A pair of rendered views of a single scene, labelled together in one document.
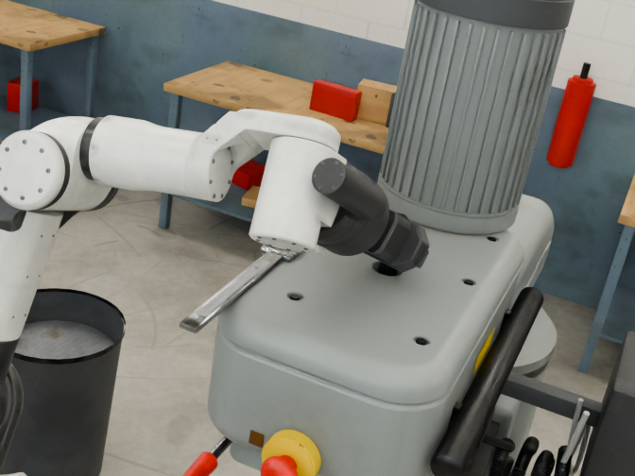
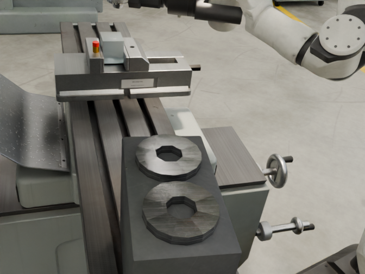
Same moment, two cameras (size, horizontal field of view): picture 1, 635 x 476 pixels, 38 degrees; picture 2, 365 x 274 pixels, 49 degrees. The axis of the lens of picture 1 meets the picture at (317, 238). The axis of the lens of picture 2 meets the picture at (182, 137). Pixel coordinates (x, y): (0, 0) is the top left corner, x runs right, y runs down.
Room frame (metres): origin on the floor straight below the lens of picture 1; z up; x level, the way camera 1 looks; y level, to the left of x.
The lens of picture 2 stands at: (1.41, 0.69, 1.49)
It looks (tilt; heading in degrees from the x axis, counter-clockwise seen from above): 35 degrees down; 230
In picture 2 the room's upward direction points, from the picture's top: 7 degrees clockwise
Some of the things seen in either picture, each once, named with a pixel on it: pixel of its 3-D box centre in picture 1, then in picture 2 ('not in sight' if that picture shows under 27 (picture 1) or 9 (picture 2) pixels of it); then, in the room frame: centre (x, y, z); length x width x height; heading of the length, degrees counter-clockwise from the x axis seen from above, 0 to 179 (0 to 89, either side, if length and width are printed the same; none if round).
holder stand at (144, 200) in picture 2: not in sight; (168, 231); (1.17, 0.40, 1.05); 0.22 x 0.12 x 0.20; 65
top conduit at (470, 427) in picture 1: (492, 367); not in sight; (0.98, -0.24, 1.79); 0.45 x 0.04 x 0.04; 161
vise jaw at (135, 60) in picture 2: not in sight; (133, 54); (0.91, -0.15, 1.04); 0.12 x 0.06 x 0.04; 71
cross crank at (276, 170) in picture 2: not in sight; (266, 172); (0.52, 0.08, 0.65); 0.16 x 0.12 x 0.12; 161
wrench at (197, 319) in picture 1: (244, 280); not in sight; (0.89, 0.07, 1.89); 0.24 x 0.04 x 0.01; 161
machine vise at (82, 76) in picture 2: not in sight; (123, 66); (0.94, -0.16, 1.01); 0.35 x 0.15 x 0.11; 161
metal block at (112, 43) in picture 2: not in sight; (111, 47); (0.96, -0.17, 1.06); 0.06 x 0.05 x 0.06; 71
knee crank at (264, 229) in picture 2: not in sight; (285, 227); (0.54, 0.22, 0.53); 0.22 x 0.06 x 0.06; 161
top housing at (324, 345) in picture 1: (379, 320); not in sight; (1.01, -0.09, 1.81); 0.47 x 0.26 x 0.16; 161
